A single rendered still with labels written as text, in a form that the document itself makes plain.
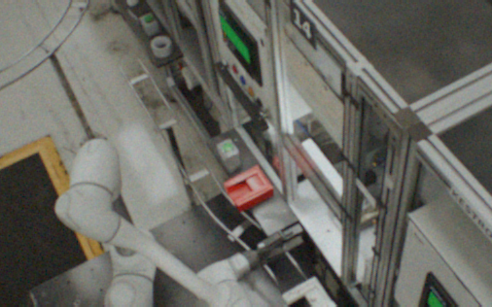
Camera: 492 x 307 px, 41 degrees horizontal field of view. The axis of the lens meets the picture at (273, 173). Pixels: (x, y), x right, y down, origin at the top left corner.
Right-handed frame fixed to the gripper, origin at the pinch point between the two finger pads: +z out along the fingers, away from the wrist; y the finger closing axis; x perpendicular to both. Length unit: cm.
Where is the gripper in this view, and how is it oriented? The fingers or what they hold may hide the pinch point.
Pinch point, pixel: (295, 236)
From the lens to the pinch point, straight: 243.8
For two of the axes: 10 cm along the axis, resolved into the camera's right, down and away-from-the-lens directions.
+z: 8.7, -4.4, 2.3
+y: -0.7, -5.6, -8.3
